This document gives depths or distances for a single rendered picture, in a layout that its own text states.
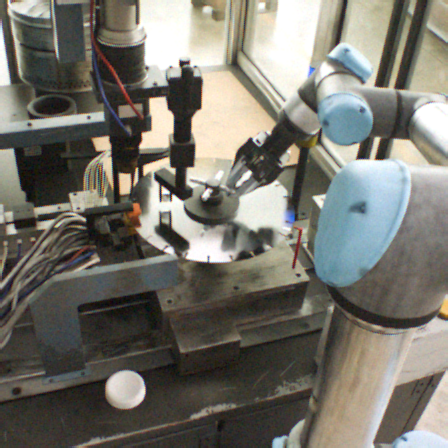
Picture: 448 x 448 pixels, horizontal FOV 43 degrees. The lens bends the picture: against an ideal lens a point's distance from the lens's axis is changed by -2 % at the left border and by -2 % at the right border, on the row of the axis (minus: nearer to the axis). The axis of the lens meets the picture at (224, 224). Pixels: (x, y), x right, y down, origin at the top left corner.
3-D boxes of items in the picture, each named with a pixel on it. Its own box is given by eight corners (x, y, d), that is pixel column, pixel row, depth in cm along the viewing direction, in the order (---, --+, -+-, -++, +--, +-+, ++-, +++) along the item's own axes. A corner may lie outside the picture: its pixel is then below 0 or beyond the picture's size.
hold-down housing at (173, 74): (195, 156, 105) (200, 52, 93) (198, 171, 102) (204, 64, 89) (164, 157, 104) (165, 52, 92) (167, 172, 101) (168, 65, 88)
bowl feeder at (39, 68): (115, 86, 193) (110, -22, 170) (134, 133, 171) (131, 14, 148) (21, 96, 184) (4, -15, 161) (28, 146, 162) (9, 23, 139)
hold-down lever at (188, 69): (194, 58, 92) (177, 55, 91) (201, 69, 87) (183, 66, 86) (185, 104, 96) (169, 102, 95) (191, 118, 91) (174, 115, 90)
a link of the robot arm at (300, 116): (302, 83, 101) (336, 115, 102) (286, 102, 104) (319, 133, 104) (292, 92, 95) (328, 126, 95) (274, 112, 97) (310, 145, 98)
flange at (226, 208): (210, 229, 109) (211, 219, 108) (171, 201, 115) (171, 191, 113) (251, 206, 115) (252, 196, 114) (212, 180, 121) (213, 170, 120)
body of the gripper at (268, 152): (230, 161, 103) (273, 113, 96) (245, 146, 110) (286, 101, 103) (262, 190, 103) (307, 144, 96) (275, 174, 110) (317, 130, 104)
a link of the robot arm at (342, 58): (344, 52, 87) (338, 32, 94) (298, 103, 93) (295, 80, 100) (381, 81, 90) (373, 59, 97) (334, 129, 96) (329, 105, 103)
